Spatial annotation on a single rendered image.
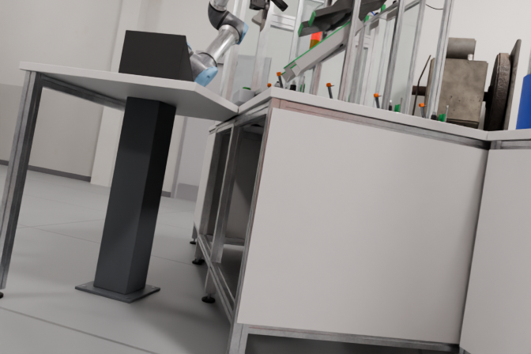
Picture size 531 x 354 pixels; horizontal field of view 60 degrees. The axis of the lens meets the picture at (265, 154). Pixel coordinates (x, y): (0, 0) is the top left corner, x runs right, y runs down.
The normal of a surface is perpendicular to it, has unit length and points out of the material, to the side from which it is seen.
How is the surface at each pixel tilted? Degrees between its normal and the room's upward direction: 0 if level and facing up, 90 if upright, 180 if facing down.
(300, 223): 90
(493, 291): 90
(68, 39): 90
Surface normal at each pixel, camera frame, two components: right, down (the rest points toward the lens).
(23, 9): -0.26, -0.07
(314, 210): 0.22, 0.00
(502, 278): -0.96, -0.17
